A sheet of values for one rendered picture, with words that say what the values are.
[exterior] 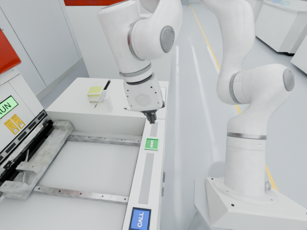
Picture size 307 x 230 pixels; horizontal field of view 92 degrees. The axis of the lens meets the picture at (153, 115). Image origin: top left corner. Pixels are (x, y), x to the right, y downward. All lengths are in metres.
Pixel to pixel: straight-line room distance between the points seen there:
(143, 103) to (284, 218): 0.48
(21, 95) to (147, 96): 0.60
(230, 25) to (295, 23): 4.21
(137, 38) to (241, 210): 0.49
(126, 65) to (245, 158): 0.45
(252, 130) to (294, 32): 4.39
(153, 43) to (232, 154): 0.44
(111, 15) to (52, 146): 0.68
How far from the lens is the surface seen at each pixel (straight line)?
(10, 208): 0.87
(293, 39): 4.93
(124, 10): 0.35
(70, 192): 0.73
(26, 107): 0.88
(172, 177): 1.62
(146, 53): 0.31
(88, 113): 0.82
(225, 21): 0.62
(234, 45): 0.60
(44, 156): 0.85
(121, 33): 0.34
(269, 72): 0.56
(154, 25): 0.31
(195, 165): 1.71
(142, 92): 0.41
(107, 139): 0.82
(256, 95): 0.55
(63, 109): 0.91
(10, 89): 0.84
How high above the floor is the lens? 1.46
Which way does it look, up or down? 43 degrees down
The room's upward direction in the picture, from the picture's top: 2 degrees counter-clockwise
